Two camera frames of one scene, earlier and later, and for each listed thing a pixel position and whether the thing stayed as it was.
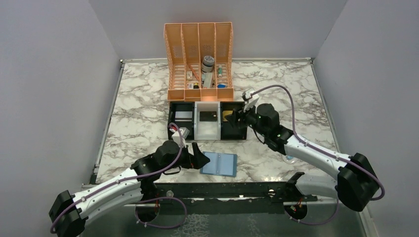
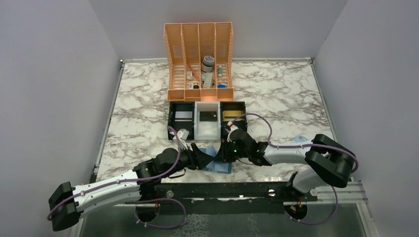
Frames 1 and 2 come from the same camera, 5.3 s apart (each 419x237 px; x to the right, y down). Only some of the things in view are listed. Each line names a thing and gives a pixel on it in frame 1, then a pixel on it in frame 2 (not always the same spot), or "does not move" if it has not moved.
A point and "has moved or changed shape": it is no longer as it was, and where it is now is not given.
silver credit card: x=183 y=114 does not move
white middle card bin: x=207 y=130 does not move
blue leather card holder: x=220 y=164 has moved or changed shape
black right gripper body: x=251 y=120 to x=230 y=153
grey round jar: x=207 y=65 does not move
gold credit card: x=226 y=112 does not move
